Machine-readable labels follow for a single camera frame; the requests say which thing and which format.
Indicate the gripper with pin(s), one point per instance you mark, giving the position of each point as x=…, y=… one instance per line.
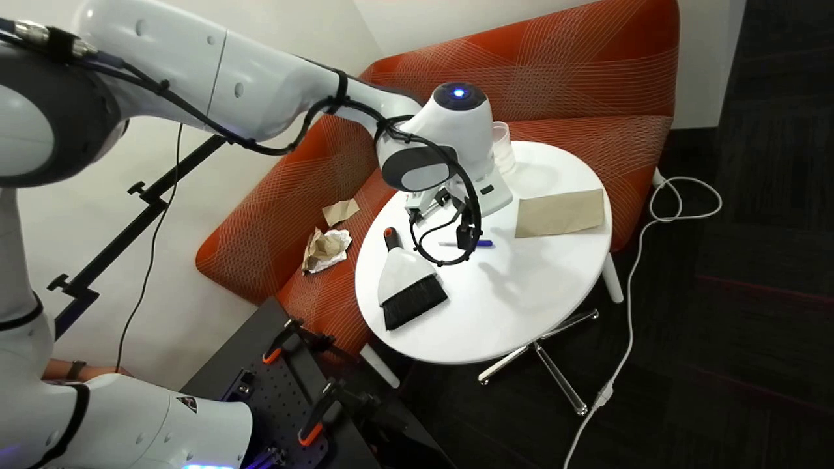
x=466, y=236

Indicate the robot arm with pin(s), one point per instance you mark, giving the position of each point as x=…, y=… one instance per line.
x=260, y=85

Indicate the person's forearm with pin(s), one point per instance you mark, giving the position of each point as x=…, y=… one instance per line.
x=88, y=371

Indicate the blue pen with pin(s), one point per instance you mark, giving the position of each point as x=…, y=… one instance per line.
x=485, y=243

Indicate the clear cup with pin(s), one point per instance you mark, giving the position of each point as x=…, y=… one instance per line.
x=503, y=140

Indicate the white hand brush black bristles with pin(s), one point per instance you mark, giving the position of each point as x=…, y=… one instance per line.
x=407, y=280

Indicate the brown paper envelope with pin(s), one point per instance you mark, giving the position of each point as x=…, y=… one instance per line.
x=560, y=213

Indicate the flat brown paper piece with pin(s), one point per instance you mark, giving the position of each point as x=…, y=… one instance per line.
x=341, y=212

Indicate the crumpled brown paper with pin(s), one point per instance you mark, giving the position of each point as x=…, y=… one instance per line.
x=326, y=249

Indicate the orange patterned sofa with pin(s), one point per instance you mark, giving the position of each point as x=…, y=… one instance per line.
x=554, y=78

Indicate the black clamp orange tip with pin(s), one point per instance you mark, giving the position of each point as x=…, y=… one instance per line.
x=287, y=340
x=326, y=413

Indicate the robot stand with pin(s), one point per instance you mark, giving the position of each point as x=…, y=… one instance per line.
x=287, y=394

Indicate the black stand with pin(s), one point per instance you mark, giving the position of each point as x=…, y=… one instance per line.
x=140, y=218

